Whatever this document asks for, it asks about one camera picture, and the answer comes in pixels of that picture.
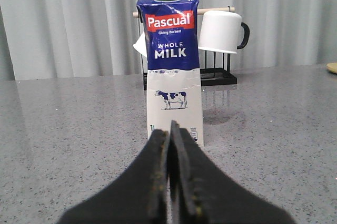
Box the black wire mug rack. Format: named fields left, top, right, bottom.
left=132, top=6, right=237, bottom=90

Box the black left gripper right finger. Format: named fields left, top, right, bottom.
left=170, top=121, right=295, bottom=223

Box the white enamel mug right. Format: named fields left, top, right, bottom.
left=198, top=10, right=250, bottom=54

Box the wooden mug tree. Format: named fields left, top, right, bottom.
left=326, top=62, right=337, bottom=74

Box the blue white milk carton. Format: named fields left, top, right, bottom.
left=136, top=0, right=204, bottom=147

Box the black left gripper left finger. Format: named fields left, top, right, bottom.
left=58, top=129, right=170, bottom=223

